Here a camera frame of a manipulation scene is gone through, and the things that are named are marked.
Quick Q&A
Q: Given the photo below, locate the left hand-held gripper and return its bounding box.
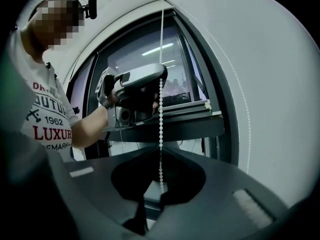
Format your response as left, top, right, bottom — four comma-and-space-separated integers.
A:
95, 63, 168, 129

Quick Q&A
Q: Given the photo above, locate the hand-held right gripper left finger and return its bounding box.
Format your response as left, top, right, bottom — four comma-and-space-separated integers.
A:
65, 145, 161, 240

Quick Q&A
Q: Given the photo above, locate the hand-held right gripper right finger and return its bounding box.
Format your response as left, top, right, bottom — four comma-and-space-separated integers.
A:
146, 145, 289, 240

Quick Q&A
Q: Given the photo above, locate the white bead chain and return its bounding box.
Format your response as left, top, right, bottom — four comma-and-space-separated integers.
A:
158, 0, 252, 196

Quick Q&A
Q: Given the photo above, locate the grey roller blind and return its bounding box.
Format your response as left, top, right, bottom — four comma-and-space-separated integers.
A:
63, 0, 176, 82

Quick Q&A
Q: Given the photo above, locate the person's left forearm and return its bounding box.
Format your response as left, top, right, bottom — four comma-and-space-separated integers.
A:
70, 105, 112, 149

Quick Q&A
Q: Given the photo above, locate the person's left hand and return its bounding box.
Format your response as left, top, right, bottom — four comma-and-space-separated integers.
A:
108, 87, 121, 104

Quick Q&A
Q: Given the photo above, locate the grey insect screen bar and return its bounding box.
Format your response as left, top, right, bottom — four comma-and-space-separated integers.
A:
159, 99, 223, 120

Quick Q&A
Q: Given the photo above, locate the dark framed window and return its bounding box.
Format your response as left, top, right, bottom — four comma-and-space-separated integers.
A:
66, 7, 237, 165

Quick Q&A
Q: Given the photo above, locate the person's white printed t-shirt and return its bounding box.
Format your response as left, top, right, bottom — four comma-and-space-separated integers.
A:
7, 31, 81, 162

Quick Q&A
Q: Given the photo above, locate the person's head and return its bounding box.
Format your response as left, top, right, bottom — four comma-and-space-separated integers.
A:
26, 0, 86, 63

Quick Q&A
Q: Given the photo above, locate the black head camera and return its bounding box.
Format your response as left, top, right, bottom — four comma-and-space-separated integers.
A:
81, 0, 98, 20

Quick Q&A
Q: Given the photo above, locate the grey neck strap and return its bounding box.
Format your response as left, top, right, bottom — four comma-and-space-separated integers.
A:
44, 61, 59, 85

